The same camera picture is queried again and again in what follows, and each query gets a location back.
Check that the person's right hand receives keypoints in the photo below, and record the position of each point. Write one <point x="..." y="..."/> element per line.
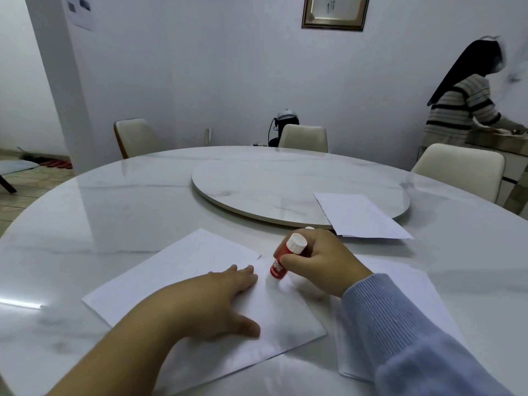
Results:
<point x="330" y="268"/>

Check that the person's left hand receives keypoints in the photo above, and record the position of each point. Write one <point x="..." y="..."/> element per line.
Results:
<point x="206" y="305"/>

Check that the person's right thumb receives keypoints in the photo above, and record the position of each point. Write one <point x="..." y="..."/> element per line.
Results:
<point x="295" y="261"/>

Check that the person's left thumb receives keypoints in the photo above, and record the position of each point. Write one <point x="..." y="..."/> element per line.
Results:
<point x="247" y="325"/>

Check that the red glue stick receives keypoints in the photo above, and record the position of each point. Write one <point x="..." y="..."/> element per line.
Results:
<point x="297" y="243"/>

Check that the white paper sheet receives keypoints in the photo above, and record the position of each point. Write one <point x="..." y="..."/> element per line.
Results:
<point x="185" y="263"/>
<point x="359" y="216"/>
<point x="280" y="325"/>
<point x="412" y="284"/>

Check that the person's right forearm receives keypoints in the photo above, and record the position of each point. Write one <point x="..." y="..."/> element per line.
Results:
<point x="404" y="338"/>

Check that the person's left forearm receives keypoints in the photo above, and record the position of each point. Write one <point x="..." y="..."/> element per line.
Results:
<point x="119" y="350"/>

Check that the round marble turntable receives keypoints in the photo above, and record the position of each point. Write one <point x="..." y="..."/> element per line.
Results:
<point x="280" y="185"/>

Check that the cream upholstered chair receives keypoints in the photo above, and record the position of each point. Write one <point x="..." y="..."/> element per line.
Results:
<point x="458" y="169"/>
<point x="303" y="138"/>

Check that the black headset device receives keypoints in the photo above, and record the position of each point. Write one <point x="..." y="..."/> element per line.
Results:
<point x="282" y="117"/>

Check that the cream chair with wooden back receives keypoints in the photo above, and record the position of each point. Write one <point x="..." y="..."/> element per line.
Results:
<point x="138" y="138"/>

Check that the red slippers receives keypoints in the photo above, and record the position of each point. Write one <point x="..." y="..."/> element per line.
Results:
<point x="53" y="163"/>

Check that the grey chair with black leg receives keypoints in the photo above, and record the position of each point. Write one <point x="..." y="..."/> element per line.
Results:
<point x="12" y="167"/>

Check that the framed wall picture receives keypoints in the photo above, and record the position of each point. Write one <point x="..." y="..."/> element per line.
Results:
<point x="335" y="10"/>

